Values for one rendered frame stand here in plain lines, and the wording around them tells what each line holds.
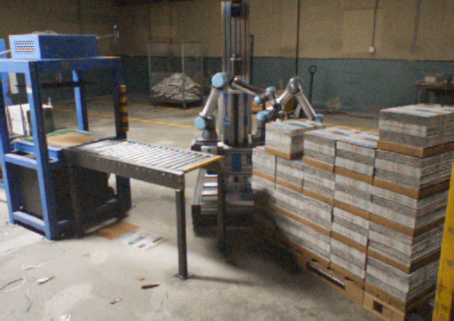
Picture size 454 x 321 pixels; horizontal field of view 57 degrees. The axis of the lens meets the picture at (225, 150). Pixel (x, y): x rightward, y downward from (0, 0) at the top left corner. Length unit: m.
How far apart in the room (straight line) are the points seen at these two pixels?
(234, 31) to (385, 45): 6.15
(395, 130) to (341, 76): 7.52
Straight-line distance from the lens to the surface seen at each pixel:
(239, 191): 4.16
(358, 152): 2.68
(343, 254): 2.96
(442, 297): 2.40
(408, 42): 9.60
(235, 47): 3.92
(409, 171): 2.50
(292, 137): 3.06
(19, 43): 4.11
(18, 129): 4.70
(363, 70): 9.83
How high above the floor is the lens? 1.67
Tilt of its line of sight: 15 degrees down
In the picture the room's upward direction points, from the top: 1 degrees counter-clockwise
